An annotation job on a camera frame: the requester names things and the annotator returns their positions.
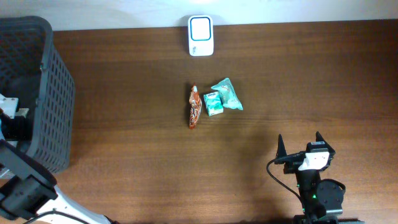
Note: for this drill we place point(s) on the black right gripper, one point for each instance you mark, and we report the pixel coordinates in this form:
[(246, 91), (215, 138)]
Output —
[(293, 162)]

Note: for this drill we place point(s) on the teal snack bag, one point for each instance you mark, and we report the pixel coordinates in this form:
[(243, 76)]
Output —
[(228, 95)]

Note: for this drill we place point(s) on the teal Kleenex tissue pack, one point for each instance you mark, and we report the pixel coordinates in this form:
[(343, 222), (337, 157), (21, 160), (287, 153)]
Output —
[(213, 103)]

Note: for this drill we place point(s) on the orange snack packet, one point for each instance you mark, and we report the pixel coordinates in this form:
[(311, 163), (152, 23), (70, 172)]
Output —
[(196, 105)]

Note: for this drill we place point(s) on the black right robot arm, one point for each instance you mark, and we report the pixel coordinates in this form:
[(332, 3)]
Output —
[(321, 199)]

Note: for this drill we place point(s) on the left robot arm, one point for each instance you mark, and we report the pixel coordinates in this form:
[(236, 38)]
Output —
[(33, 193)]

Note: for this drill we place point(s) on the white barcode scanner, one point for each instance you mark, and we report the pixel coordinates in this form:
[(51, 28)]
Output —
[(200, 36)]

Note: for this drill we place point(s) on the grey plastic mesh basket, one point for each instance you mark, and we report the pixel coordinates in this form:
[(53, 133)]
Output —
[(33, 71)]

